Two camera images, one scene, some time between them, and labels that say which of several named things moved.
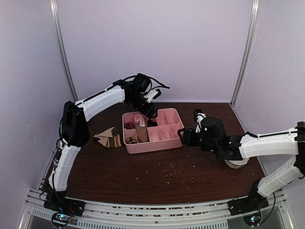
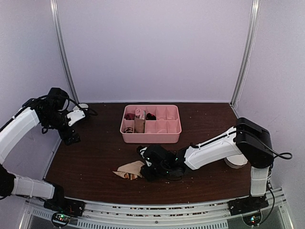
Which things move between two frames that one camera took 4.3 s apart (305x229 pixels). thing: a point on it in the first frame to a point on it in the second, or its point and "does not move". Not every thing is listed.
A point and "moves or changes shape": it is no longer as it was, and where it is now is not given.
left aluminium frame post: x=55 y=21 does not move
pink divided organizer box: x=142 y=134 moves or changes shape
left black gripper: x=149 y=112 to x=71 y=140
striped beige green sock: x=109 y=138 to x=131 y=170
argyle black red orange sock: x=152 y=122 moves or changes shape
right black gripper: x=188 y=139 to x=149 y=176
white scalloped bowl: x=237 y=164 does not move
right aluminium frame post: x=251 y=36 does not move
